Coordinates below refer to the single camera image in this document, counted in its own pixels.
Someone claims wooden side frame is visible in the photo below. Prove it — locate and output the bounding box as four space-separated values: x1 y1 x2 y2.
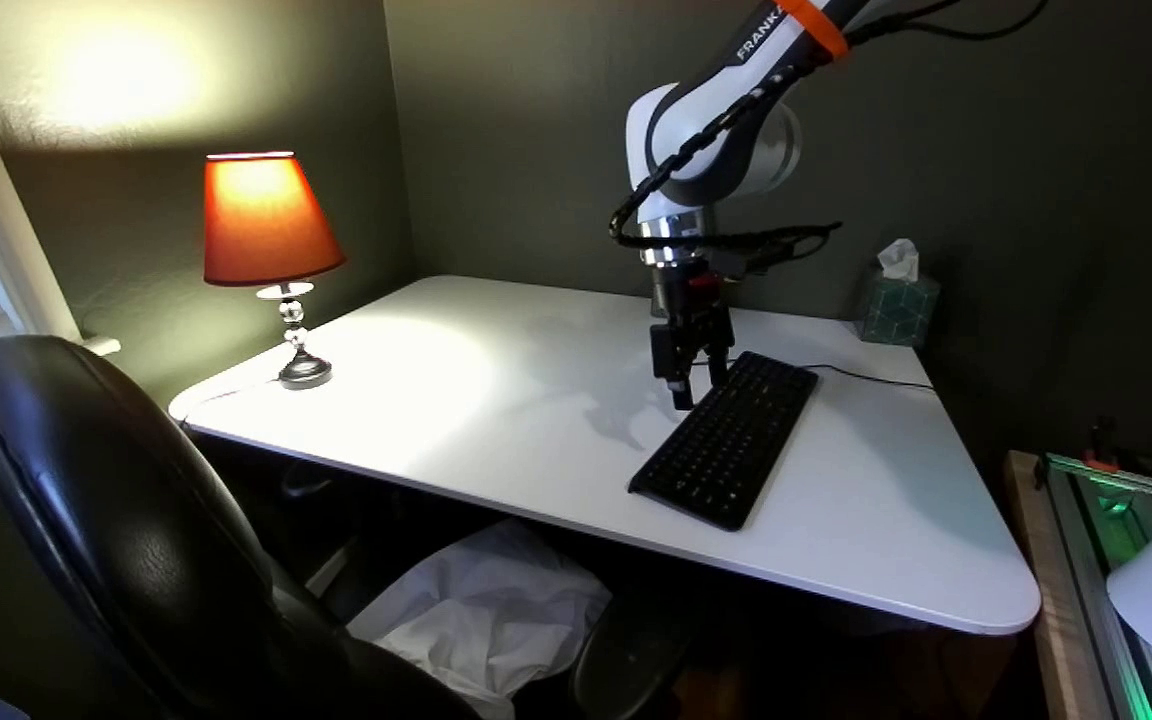
998 447 1152 720

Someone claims orange band on arm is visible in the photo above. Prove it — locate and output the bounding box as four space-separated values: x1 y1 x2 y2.
771 0 854 65

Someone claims white window frame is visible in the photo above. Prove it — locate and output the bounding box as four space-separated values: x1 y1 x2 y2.
0 16 127 463

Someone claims orange shade table lamp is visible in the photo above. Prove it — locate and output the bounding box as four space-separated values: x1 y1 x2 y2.
195 146 348 392

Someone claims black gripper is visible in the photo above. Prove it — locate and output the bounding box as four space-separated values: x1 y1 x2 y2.
648 268 739 413

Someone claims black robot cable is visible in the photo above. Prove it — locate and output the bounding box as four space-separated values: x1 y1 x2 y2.
606 0 1054 250

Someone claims metal rail with green light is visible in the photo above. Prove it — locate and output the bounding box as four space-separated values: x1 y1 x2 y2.
1045 453 1152 720

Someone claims black computer keyboard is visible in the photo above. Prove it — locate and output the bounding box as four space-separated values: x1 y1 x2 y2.
622 349 825 536

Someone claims white tissue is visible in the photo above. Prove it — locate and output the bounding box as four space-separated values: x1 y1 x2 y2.
873 235 924 283

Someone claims black round bin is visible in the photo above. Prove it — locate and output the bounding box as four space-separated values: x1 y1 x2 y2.
570 601 698 720

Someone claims black keyboard cable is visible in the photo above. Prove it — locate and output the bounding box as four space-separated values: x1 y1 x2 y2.
732 357 934 397

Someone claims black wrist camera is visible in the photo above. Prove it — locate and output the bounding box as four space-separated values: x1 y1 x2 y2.
708 218 842 279

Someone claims grey green tissue box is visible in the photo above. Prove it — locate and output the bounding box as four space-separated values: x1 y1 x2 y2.
853 272 942 351

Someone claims black leather office chair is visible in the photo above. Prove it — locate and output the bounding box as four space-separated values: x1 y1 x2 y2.
0 331 474 720

